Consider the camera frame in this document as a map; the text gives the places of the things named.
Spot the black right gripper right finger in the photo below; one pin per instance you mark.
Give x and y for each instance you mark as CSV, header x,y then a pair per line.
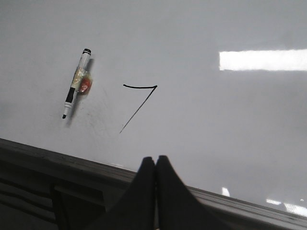
x,y
178,209

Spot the white whiteboard with metal frame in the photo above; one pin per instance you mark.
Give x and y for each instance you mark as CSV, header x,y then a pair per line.
x,y
215,85

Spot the black whiteboard marker with magnet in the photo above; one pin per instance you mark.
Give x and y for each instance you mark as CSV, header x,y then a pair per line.
x,y
82,70

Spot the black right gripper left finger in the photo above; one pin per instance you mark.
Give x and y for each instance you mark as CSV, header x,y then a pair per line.
x,y
136,208

